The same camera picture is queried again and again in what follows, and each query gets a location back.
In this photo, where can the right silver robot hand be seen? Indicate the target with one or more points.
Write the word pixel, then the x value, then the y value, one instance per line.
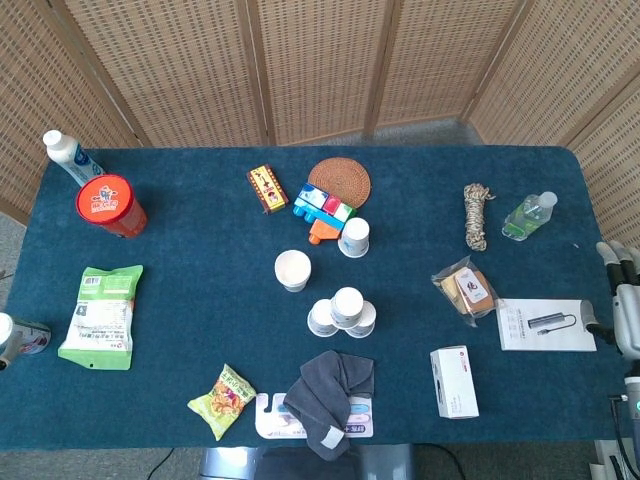
pixel 627 310

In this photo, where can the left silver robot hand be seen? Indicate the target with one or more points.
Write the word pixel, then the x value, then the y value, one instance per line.
pixel 5 350

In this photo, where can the white floral paper cup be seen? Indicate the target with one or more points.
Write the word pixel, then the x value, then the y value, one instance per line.
pixel 319 321
pixel 346 306
pixel 369 321
pixel 354 237

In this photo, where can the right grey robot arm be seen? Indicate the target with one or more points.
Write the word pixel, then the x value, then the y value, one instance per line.
pixel 634 400

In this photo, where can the stack of upright paper cups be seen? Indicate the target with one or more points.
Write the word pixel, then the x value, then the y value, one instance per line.
pixel 292 270

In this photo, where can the white USB hub box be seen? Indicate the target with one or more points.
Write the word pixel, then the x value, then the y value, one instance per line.
pixel 545 325

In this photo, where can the green white snack bag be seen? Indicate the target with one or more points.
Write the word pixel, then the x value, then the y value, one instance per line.
pixel 102 315

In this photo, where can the clear green liquid bottle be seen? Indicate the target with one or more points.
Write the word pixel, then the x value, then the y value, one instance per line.
pixel 529 215

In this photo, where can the plastic wrapped cake slices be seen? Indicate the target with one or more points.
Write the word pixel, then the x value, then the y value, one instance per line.
pixel 467 292

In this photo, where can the red lidded snack tub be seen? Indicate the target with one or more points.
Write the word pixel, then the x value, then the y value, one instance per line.
pixel 107 202

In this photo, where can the white carton box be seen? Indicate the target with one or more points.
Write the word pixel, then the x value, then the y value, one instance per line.
pixel 454 382

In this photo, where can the blue felt table cover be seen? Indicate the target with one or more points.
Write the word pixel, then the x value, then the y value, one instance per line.
pixel 200 340

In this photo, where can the white bottle with blue label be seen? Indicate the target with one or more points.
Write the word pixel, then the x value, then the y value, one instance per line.
pixel 70 157

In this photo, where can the yellow-green chips bag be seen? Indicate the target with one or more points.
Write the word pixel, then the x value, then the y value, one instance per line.
pixel 222 400

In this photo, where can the toothbrush blister pack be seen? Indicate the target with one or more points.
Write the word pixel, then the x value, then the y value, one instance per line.
pixel 267 417

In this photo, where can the green toy block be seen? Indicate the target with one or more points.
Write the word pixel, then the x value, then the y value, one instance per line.
pixel 344 212

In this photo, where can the red yellow small box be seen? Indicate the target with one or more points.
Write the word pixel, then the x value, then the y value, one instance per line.
pixel 267 189

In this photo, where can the dark grey towel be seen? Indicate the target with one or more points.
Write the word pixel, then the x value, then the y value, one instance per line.
pixel 327 395

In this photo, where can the orange toy block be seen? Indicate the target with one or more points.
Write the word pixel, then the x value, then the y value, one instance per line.
pixel 324 232

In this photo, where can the red toy block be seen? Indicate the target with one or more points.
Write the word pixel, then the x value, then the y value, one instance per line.
pixel 331 204

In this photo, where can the round woven coaster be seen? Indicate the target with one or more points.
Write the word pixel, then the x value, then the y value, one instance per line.
pixel 340 177

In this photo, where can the grey robot torso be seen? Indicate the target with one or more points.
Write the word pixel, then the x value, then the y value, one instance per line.
pixel 310 465

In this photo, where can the light blue toy block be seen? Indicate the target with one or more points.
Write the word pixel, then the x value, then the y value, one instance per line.
pixel 306 211

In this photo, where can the woven bamboo folding screen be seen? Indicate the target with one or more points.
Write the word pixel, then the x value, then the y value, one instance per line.
pixel 320 65

